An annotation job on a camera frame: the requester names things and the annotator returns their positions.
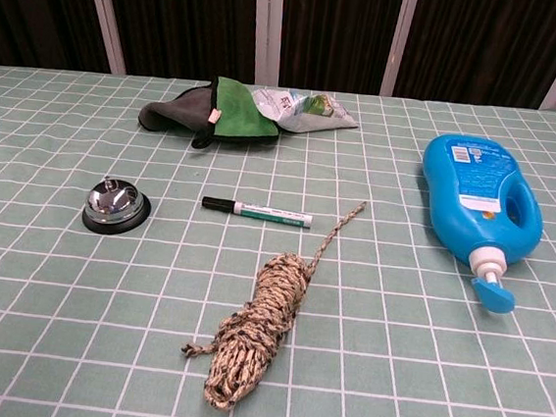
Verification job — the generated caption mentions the green checked tablecloth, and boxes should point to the green checked tablecloth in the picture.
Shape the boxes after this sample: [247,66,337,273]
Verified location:
[0,48,556,417]

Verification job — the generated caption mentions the green and grey microfibre cloth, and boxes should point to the green and grey microfibre cloth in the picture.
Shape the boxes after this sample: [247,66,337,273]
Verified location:
[134,68,286,158]

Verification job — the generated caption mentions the chrome desk call bell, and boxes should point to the chrome desk call bell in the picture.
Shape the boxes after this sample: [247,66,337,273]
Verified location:
[79,175,155,241]

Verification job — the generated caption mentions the beige braided rope bundle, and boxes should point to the beige braided rope bundle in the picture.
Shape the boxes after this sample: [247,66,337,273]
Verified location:
[176,184,369,417]

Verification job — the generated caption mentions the white marker pen black cap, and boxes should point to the white marker pen black cap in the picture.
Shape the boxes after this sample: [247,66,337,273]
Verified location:
[199,194,316,231]

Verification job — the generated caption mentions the blue detergent pump bottle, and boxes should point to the blue detergent pump bottle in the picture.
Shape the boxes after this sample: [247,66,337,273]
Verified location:
[407,130,552,319]

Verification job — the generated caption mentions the crumpled white green snack bag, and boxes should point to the crumpled white green snack bag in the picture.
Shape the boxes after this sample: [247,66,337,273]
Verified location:
[248,85,363,140]

